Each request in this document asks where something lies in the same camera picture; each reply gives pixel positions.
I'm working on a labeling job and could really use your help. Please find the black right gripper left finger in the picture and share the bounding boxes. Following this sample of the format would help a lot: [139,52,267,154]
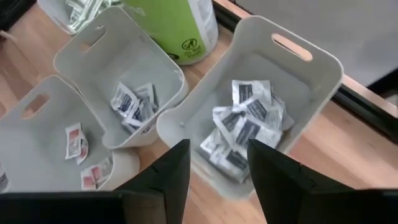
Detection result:
[0,139,191,224]

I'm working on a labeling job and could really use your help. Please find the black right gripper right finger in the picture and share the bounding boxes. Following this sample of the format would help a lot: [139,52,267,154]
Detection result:
[248,139,398,224]

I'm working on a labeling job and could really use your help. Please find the large dark print packet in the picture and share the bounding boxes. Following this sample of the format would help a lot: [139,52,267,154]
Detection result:
[242,98,285,130]

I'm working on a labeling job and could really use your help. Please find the blue print white packet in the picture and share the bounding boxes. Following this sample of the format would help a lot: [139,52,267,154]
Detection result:
[135,82,160,108]
[110,82,141,118]
[126,101,156,127]

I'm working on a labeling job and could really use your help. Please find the green striped white packet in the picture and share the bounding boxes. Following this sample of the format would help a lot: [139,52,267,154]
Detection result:
[65,0,106,34]

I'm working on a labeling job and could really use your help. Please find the red print white packet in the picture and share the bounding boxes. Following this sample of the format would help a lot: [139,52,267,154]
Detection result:
[64,123,83,160]
[76,138,90,166]
[93,157,114,187]
[80,167,98,190]

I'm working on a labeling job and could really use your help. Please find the dark print white packet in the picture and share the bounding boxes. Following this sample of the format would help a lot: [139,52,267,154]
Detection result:
[231,80,273,105]
[210,146,251,184]
[212,106,246,147]
[198,127,231,158]
[234,118,284,151]

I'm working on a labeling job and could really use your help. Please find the crumpled blue print packet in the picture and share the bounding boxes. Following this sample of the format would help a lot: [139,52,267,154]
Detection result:
[272,91,296,131]

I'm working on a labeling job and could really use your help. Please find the white plastic storage bin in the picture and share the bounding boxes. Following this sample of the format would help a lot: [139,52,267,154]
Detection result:
[53,6,189,149]
[0,74,141,194]
[156,15,345,200]
[37,0,122,35]

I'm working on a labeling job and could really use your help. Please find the black print white packet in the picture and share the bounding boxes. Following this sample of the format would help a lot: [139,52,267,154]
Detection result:
[0,169,11,194]

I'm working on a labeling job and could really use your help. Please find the green wipes canister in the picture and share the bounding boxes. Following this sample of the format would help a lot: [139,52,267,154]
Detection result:
[119,0,220,66]

